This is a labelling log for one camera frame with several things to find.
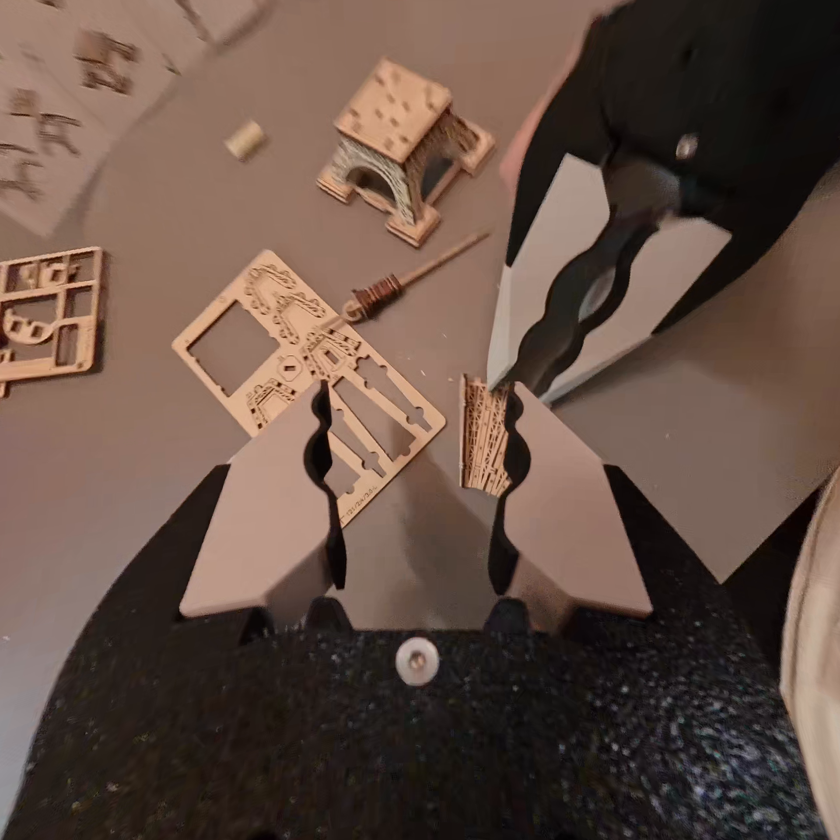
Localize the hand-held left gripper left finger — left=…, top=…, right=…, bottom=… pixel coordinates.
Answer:
left=179, top=379, right=347, bottom=626

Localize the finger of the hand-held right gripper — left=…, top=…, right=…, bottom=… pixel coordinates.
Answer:
left=537, top=215, right=734, bottom=404
left=487, top=153, right=635, bottom=391

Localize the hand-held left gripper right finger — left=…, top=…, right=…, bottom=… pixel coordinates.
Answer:
left=487, top=382, right=654, bottom=632

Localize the wooden lattice tower panel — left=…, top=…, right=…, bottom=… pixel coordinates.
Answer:
left=459, top=374, right=519, bottom=497

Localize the grey desk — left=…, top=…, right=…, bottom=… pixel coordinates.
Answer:
left=0, top=0, right=840, bottom=742

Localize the wooden laser-cut parts sheet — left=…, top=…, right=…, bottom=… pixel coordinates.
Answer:
left=172, top=248, right=448, bottom=527

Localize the wooden tower spire piece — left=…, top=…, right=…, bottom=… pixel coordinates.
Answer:
left=341, top=231, right=492, bottom=324

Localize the wooden tower base model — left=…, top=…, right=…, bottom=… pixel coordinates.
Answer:
left=316, top=58, right=496, bottom=249

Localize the small cream wax piece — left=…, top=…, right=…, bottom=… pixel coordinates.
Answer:
left=224, top=118, right=266, bottom=161

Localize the paper instruction sheet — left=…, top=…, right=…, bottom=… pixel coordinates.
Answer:
left=0, top=0, right=277, bottom=238

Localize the wooden puzzle frame sheet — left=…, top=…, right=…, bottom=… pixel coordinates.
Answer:
left=0, top=247, right=105, bottom=399

